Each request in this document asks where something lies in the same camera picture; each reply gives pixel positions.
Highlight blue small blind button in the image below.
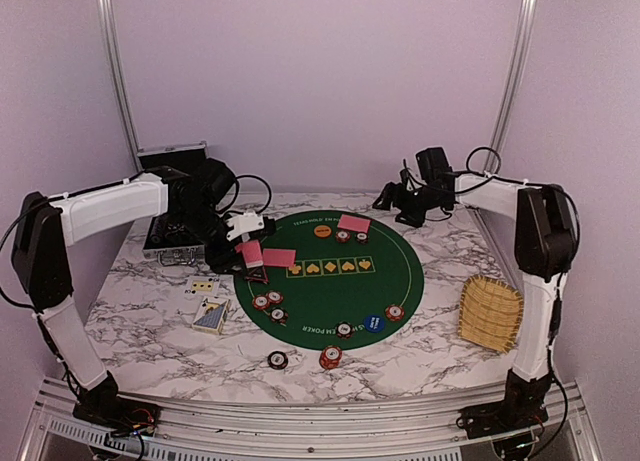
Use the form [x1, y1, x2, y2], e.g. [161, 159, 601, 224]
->
[363, 314, 386, 333]

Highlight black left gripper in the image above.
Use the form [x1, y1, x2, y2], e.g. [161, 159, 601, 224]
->
[174, 202, 248, 276]

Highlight aluminium poker case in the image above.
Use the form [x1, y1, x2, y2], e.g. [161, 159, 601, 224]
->
[137, 141, 208, 267]

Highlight round green poker mat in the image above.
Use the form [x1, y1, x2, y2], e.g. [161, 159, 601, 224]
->
[234, 210, 424, 351]

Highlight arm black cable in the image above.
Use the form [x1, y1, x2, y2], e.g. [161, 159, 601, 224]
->
[399, 145, 584, 282]
[0, 173, 274, 312]

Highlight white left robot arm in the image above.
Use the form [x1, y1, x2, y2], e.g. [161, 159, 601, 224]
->
[11, 159, 264, 426]

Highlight aluminium frame post left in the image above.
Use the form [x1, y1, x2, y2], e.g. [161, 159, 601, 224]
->
[97, 0, 139, 161]

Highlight triangular all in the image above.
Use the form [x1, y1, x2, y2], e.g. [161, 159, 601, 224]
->
[245, 266, 269, 284]

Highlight orange big blind button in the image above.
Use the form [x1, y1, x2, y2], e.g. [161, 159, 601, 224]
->
[313, 225, 332, 238]

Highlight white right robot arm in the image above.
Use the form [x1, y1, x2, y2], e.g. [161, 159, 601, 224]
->
[373, 147, 580, 438]

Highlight aluminium frame post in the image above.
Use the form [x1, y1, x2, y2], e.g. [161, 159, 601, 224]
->
[490, 0, 538, 153]
[97, 0, 139, 161]

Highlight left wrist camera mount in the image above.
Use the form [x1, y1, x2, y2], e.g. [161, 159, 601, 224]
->
[225, 211, 265, 241]

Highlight card deck box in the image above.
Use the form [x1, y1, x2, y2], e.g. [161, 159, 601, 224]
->
[191, 296, 231, 335]

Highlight woven bamboo basket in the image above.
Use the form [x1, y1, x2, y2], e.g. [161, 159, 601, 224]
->
[458, 275, 524, 353]

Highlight red five chip stack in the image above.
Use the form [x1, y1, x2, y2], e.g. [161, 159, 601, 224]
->
[319, 346, 342, 370]

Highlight red chips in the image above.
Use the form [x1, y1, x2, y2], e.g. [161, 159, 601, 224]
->
[385, 305, 405, 322]
[335, 230, 351, 243]
[252, 291, 284, 311]

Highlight red playing card deck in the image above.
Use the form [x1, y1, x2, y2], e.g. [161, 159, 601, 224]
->
[235, 239, 264, 269]

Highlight dealt card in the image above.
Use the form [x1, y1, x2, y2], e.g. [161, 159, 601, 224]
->
[337, 214, 371, 233]
[262, 248, 296, 268]

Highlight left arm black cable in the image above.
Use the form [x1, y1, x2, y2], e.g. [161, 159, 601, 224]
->
[0, 173, 274, 312]

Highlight aluminium frame post right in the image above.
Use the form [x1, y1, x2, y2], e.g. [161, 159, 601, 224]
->
[490, 0, 538, 153]

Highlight black hundred chip stack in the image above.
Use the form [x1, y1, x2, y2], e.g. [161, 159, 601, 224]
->
[267, 351, 288, 370]

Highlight face up card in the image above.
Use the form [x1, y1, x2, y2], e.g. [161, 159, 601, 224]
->
[184, 276, 220, 296]

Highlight aluminium front rail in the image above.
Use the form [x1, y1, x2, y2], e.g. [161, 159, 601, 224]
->
[19, 380, 601, 461]

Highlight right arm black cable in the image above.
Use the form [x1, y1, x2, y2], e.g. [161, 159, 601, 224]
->
[399, 145, 584, 282]

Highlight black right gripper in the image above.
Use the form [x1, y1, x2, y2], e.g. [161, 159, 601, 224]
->
[371, 184, 444, 229]

